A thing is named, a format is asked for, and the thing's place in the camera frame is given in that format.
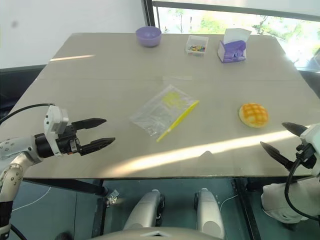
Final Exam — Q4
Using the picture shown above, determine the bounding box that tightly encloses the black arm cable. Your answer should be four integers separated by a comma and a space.
0, 103, 56, 126
284, 156, 320, 219

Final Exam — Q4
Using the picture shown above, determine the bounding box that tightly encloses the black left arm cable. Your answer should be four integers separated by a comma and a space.
0, 103, 56, 126

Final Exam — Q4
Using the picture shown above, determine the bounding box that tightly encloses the silver left robot leg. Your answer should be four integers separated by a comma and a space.
123, 189, 166, 230

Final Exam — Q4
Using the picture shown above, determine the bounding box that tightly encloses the yellow pineapple bun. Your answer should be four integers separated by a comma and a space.
238, 102, 270, 129

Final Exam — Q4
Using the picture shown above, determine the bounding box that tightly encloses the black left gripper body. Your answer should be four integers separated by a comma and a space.
56, 122, 84, 156

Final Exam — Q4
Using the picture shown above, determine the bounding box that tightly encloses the clear box of coloured bits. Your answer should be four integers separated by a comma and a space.
185, 35, 210, 58

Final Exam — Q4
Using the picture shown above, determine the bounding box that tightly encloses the silver right robot leg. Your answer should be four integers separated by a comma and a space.
194, 187, 226, 240

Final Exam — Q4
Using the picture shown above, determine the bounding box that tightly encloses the clear yellow-zip plastic bag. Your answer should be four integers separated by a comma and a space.
128, 84, 201, 144

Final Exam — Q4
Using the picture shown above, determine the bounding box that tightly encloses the black table frame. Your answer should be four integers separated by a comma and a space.
22, 176, 320, 240

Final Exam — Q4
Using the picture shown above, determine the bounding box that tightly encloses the small clear clip under table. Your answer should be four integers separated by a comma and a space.
105, 190, 121, 209

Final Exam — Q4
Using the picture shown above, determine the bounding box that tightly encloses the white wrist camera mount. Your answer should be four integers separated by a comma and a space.
299, 124, 320, 152
43, 104, 69, 157

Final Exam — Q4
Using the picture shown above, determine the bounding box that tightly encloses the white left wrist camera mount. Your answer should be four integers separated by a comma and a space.
43, 104, 69, 157

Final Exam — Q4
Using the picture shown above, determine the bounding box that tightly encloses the white floor cable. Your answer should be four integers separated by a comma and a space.
219, 194, 238, 216
11, 186, 52, 213

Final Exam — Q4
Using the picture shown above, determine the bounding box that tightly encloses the dark low ledge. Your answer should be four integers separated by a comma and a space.
0, 65, 46, 115

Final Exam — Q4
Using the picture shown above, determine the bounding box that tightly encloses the dark window frame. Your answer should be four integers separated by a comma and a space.
143, 0, 320, 35

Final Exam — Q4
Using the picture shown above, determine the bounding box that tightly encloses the purple plastic bowl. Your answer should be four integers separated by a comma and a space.
135, 26, 162, 48

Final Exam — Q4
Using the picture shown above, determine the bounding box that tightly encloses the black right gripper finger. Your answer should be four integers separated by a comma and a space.
259, 141, 295, 172
281, 121, 309, 137

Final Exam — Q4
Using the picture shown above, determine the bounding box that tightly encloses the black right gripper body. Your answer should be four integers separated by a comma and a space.
291, 142, 319, 171

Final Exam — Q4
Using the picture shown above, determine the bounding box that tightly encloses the silver robot leg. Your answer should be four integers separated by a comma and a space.
194, 187, 226, 240
123, 189, 166, 230

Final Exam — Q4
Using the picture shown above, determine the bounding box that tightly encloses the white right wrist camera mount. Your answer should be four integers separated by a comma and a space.
299, 124, 320, 152

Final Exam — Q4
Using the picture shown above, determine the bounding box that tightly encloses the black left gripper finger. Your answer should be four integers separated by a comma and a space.
71, 117, 108, 132
79, 136, 117, 157

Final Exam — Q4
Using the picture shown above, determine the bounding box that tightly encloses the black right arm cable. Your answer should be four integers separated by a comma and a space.
284, 156, 320, 219

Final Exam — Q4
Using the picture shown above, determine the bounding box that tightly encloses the grey robot torso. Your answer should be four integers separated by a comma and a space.
87, 226, 226, 240

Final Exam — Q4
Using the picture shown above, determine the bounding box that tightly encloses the purple tissue box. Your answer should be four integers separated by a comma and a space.
217, 27, 253, 64

